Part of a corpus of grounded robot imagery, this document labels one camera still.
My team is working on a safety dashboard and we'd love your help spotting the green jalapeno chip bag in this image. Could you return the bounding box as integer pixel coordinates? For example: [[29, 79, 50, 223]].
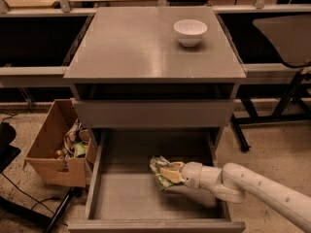
[[150, 156, 174, 190]]

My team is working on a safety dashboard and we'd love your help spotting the grey drawer cabinet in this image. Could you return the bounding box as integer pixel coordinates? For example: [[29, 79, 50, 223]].
[[63, 6, 247, 138]]

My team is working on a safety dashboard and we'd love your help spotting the white ceramic bowl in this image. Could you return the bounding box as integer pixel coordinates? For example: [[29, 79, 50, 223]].
[[173, 19, 208, 47]]

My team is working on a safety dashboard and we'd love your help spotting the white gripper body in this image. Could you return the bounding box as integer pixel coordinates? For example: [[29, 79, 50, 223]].
[[182, 162, 203, 189]]

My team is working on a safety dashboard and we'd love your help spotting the brown cardboard box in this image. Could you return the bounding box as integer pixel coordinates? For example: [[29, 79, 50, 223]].
[[25, 99, 96, 187]]

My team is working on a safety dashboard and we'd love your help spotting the open grey middle drawer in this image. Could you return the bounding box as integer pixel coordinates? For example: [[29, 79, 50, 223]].
[[69, 129, 245, 233]]

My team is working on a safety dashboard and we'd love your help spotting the black chair base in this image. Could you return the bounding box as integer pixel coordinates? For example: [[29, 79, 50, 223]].
[[0, 122, 20, 173]]

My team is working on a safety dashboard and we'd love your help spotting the black floor cable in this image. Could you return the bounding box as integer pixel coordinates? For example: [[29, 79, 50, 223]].
[[0, 172, 69, 226]]

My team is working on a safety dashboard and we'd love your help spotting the black table leg frame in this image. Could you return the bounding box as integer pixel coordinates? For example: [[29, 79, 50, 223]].
[[229, 68, 311, 153]]

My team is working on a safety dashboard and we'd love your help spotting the green wrapper in box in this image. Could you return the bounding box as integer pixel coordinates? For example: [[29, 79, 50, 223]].
[[74, 143, 86, 157]]

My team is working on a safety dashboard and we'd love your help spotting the closed grey top drawer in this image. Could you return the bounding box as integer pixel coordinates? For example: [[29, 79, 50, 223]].
[[74, 100, 233, 128]]

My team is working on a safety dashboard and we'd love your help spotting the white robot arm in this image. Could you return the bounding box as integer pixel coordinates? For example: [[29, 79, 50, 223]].
[[157, 162, 311, 233]]

